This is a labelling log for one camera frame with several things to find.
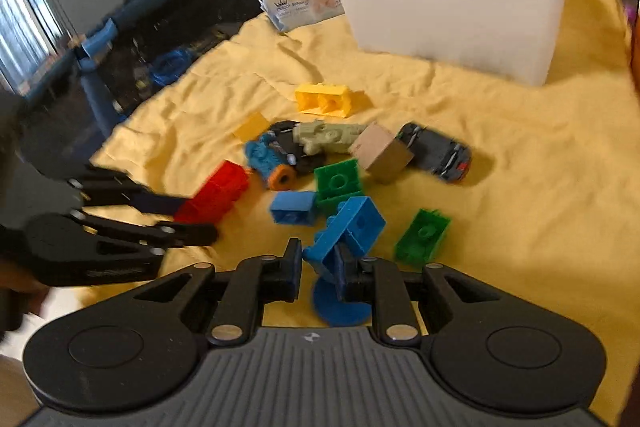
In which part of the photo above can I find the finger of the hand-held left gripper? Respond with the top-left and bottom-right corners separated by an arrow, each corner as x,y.
69,208 -> 219,258
65,163 -> 190,220

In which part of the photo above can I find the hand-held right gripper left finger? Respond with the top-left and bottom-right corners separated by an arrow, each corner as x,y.
127,238 -> 304,348

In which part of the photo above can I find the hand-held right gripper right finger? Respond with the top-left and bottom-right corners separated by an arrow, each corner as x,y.
336,246 -> 506,348

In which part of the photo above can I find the blue round-based toy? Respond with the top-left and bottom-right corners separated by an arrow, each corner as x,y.
301,227 -> 375,328

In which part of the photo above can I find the red building brick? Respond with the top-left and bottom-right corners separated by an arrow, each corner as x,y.
174,160 -> 251,228

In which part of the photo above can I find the translucent plastic storage bin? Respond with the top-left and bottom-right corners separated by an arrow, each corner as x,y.
311,0 -> 583,88

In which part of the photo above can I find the large blue building brick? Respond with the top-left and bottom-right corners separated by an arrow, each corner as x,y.
327,196 -> 387,264

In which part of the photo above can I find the small blue building brick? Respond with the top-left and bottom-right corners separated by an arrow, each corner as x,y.
270,190 -> 318,226

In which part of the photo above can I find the green building brick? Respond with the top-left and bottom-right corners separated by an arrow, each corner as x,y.
313,158 -> 366,212
394,208 -> 452,267

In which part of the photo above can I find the blue toy truck orange wheel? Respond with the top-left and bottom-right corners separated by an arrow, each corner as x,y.
244,134 -> 298,190

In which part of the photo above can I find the black toy car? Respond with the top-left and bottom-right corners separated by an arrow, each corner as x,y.
267,121 -> 326,178

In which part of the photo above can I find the small yellow block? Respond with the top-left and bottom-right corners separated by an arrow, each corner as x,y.
234,112 -> 273,142

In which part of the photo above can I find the plain wooden cube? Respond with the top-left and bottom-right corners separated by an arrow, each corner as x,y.
349,122 -> 415,185

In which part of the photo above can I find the pale green toy vehicle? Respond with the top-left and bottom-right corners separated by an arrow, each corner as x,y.
292,119 -> 373,156

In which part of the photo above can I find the dark grey toy car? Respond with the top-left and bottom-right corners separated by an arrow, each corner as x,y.
397,122 -> 473,182

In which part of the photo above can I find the large yellow building brick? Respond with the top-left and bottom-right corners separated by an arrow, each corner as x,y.
294,83 -> 373,118

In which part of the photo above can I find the yellow blanket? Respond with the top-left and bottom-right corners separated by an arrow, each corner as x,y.
90,0 -> 640,413

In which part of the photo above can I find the dark blue open suitcase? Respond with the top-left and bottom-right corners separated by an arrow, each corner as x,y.
15,0 -> 266,138

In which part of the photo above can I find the window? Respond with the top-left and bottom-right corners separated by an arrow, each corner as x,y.
0,0 -> 66,92

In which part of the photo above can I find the blue cable bundle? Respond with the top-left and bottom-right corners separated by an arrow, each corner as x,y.
150,49 -> 193,88

